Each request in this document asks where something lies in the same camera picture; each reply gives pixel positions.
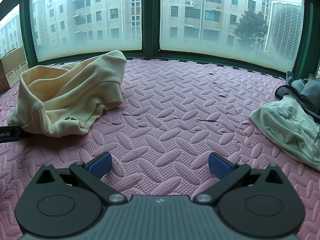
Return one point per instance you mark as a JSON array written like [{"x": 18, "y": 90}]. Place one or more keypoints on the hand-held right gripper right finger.
[{"x": 219, "y": 166}]

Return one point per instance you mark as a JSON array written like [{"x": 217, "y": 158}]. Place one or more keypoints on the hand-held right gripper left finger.
[{"x": 101, "y": 165}]

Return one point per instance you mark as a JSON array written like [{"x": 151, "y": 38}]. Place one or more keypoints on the cream sweatshirt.
[{"x": 75, "y": 85}]

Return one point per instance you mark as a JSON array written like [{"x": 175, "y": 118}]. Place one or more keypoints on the grey blue clothes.
[{"x": 311, "y": 87}]

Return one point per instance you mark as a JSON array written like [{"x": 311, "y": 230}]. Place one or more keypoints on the brown cardboard box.
[{"x": 13, "y": 70}]

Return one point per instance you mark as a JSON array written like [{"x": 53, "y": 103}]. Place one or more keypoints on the pink foam puzzle mat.
[{"x": 175, "y": 105}]

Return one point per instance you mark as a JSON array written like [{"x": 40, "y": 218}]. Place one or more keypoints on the white crumpled garment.
[{"x": 287, "y": 125}]

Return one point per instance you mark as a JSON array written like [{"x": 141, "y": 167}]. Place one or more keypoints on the dark trimmed garment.
[{"x": 281, "y": 92}]

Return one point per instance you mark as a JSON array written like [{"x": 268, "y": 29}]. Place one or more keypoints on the green tree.
[{"x": 250, "y": 30}]

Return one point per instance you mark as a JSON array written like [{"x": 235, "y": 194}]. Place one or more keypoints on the white outdoor air conditioner unit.
[{"x": 282, "y": 30}]

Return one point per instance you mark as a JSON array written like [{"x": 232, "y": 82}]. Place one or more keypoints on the beige apartment building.
[{"x": 112, "y": 5}]

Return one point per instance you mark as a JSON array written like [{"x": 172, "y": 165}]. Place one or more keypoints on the green window frame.
[{"x": 151, "y": 17}]

